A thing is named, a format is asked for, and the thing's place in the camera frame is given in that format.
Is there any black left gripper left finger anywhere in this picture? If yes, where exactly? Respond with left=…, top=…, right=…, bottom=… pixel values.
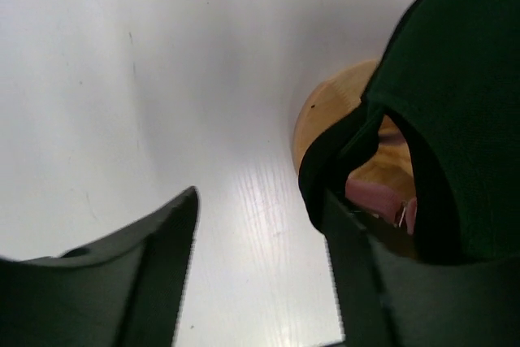
left=1, top=187, right=199, bottom=346

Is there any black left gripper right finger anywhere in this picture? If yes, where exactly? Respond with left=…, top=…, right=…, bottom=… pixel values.
left=323, top=192, right=519, bottom=346

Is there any pink baseball cap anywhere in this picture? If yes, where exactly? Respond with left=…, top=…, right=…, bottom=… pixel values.
left=345, top=179, right=417, bottom=235

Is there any dark green NY cap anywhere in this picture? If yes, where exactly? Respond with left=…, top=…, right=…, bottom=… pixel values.
left=340, top=0, right=519, bottom=263

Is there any black gold-logo baseball cap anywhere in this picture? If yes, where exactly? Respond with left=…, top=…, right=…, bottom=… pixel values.
left=298, top=104, right=375, bottom=232

